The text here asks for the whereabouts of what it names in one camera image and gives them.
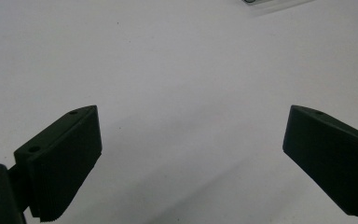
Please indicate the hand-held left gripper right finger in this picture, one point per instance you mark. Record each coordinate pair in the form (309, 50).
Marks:
(329, 155)

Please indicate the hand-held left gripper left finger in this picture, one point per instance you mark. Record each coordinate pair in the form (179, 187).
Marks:
(60, 161)

